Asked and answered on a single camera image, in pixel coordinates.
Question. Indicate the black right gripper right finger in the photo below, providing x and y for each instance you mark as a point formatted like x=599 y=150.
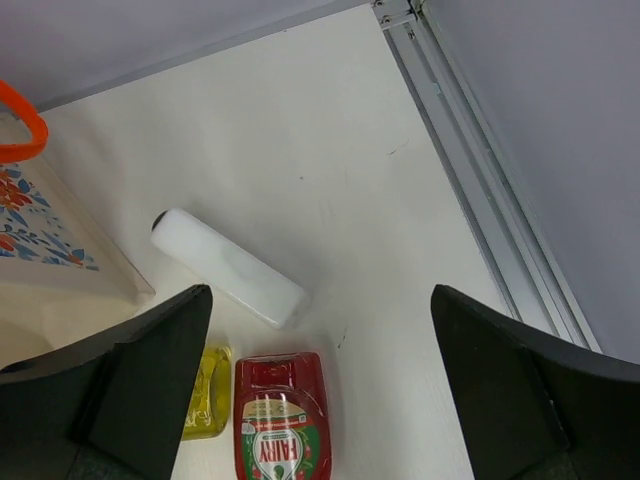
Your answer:
x=531 y=405

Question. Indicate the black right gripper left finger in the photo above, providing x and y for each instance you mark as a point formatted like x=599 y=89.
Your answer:
x=110 y=406

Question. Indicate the canvas bag with orange handles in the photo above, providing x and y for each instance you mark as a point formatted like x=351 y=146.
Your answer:
x=62 y=278

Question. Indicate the yellow Fairy dish soap bottle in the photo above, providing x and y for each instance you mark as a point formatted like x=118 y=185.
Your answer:
x=210 y=404

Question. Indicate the aluminium frame rail right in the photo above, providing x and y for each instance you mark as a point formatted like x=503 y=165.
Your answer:
x=530 y=281

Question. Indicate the red Fairy dish soap bottle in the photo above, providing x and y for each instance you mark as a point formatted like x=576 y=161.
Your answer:
x=281 y=419

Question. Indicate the white plastic bottle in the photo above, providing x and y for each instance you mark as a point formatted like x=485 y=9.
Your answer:
x=266 y=293

